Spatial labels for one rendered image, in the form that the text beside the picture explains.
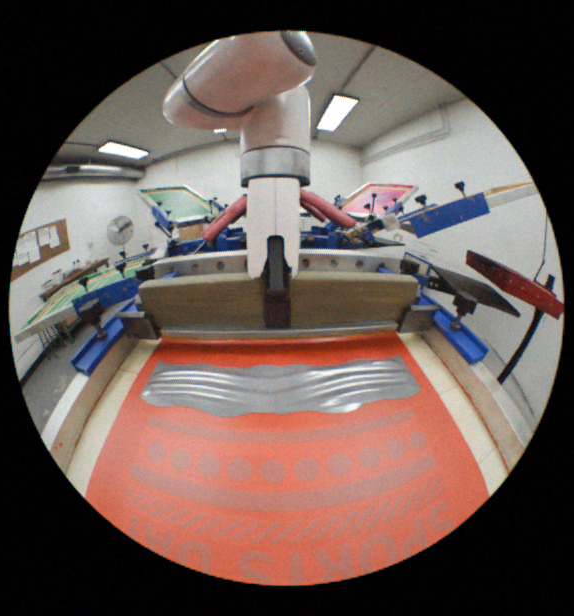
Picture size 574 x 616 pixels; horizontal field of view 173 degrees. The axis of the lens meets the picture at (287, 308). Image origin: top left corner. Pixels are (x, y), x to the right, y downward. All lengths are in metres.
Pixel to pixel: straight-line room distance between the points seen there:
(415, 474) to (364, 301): 0.21
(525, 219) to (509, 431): 1.95
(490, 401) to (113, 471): 0.43
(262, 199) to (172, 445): 0.25
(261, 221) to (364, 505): 0.26
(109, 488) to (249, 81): 0.35
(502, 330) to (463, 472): 1.94
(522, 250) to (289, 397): 2.07
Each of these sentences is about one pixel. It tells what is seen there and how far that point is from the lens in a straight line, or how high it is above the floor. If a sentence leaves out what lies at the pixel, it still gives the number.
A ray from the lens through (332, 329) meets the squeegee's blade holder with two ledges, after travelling 0.24.
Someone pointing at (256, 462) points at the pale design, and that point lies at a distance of 0.18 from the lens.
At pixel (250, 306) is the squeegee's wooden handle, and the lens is 0.23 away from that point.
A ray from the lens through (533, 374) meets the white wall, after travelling 2.10.
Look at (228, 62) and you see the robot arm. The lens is 0.15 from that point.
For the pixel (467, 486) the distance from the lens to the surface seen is 0.26.
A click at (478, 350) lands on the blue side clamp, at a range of 0.33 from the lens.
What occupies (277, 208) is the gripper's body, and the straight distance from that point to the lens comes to 0.16.
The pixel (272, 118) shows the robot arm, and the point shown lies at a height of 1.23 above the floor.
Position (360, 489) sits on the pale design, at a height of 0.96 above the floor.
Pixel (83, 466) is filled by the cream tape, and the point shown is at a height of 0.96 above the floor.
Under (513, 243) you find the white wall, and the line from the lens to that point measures 2.13.
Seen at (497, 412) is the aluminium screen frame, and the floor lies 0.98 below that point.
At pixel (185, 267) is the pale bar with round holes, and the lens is 0.49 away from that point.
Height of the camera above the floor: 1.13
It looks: 30 degrees down
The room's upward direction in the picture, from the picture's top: straight up
